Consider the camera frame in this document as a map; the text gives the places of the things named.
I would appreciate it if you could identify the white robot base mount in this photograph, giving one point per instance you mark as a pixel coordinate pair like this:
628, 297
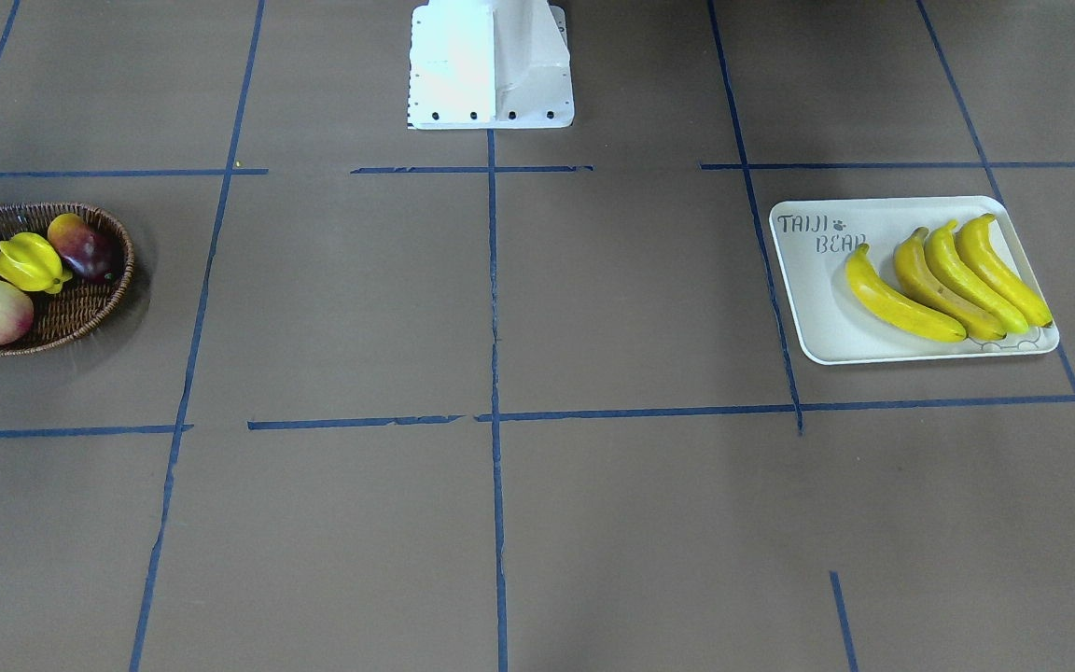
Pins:
489, 65

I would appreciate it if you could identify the small yellow banana piece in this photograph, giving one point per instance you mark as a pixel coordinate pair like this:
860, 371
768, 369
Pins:
29, 262

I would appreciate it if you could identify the red mango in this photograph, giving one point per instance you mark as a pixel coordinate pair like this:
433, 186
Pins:
92, 256

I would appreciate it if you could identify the yellow banana basket edge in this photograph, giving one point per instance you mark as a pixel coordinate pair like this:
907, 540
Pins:
892, 307

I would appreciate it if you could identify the brown wicker basket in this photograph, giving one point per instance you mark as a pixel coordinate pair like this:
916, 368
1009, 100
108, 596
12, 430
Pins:
82, 307

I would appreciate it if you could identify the white bear print tray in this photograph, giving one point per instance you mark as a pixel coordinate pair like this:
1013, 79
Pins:
813, 239

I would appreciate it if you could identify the yellow banana long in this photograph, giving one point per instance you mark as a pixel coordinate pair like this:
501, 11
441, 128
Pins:
944, 261

